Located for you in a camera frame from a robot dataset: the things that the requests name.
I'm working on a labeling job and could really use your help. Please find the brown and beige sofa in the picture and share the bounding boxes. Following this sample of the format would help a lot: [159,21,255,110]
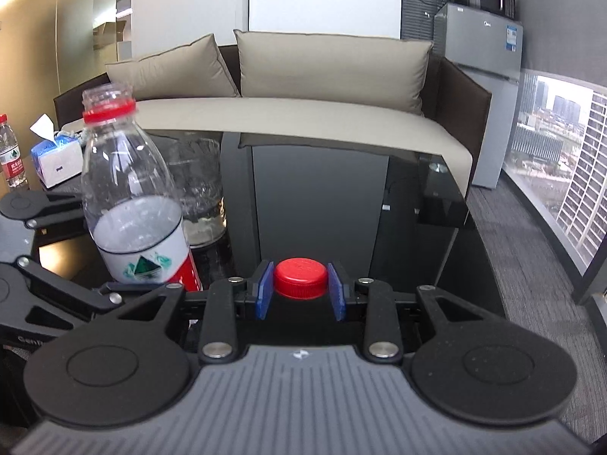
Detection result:
[53,45,494,191]

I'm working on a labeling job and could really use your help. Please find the small plastic water bottle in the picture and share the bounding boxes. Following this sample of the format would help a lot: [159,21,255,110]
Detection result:
[0,114,30,190]

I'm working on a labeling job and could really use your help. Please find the grey window blind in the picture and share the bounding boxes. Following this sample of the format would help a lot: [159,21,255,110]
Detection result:
[519,0,607,89]

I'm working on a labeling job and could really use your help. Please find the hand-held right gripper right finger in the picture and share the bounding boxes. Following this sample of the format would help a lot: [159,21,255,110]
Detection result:
[327,260,506,365]

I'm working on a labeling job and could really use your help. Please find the large beige cushion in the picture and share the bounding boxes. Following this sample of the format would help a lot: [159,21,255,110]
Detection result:
[233,29,435,116]

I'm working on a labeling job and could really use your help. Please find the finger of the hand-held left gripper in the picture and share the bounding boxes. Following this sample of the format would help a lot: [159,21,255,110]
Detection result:
[0,256,168,333]
[0,190,89,231]

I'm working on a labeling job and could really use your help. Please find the red bottle cap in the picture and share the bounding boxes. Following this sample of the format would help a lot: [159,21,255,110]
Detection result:
[272,257,329,301]

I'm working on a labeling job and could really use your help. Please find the clear glass mug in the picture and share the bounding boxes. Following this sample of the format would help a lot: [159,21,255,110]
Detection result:
[166,137,229,250]

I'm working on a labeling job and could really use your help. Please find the clear plastic water bottle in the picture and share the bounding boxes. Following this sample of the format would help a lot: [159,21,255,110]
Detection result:
[80,82,205,293]

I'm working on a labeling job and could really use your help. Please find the small beige cushion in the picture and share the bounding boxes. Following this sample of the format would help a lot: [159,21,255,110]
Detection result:
[105,33,241,103]

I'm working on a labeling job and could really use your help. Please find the blue and white tissue box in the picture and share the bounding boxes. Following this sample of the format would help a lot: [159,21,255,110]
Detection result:
[29,114,86,188]

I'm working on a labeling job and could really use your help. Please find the silver mini fridge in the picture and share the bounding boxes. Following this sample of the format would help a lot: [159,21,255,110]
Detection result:
[434,2,524,190]

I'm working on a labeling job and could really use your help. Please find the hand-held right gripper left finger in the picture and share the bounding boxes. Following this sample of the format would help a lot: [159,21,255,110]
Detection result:
[114,260,276,362]

